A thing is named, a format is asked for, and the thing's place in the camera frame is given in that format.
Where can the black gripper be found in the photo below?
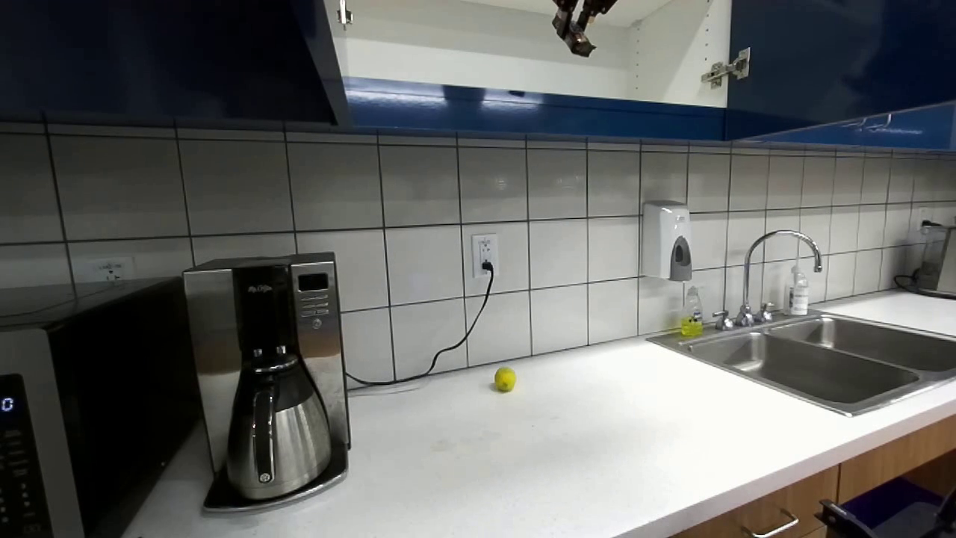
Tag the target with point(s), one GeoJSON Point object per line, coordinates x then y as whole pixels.
{"type": "Point", "coordinates": [580, 12]}

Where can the blue upper cupboard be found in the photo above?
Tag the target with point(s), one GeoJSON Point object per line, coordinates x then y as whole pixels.
{"type": "Point", "coordinates": [868, 73]}

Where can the white soap dispenser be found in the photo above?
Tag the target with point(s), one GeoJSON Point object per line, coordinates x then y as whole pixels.
{"type": "Point", "coordinates": [668, 248]}

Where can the yellow dish soap bottle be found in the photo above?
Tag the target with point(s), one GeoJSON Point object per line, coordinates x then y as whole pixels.
{"type": "Point", "coordinates": [690, 314]}

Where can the chrome kitchen faucet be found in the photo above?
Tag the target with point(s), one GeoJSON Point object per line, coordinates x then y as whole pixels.
{"type": "Point", "coordinates": [757, 306]}

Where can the clear soap bottle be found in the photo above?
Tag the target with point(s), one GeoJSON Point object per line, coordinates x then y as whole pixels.
{"type": "Point", "coordinates": [799, 291]}

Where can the yellow ball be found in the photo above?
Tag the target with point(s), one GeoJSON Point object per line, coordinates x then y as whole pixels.
{"type": "Point", "coordinates": [505, 379]}

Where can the dark appliance on counter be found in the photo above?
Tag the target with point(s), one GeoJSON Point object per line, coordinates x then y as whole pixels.
{"type": "Point", "coordinates": [935, 270]}

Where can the stainless steel coffee maker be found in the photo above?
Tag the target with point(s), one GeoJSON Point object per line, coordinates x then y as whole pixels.
{"type": "Point", "coordinates": [272, 384]}

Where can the stainless steel double sink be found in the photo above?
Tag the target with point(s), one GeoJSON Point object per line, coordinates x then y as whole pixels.
{"type": "Point", "coordinates": [836, 361]}

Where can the wooden lower drawer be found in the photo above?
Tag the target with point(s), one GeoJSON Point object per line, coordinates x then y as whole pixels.
{"type": "Point", "coordinates": [790, 512]}

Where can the blue bin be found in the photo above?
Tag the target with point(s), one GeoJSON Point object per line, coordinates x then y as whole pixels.
{"type": "Point", "coordinates": [896, 508]}

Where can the black microwave oven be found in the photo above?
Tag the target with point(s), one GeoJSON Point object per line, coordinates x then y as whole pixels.
{"type": "Point", "coordinates": [97, 396]}

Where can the white wall outlet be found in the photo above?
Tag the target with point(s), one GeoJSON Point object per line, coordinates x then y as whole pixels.
{"type": "Point", "coordinates": [484, 251]}

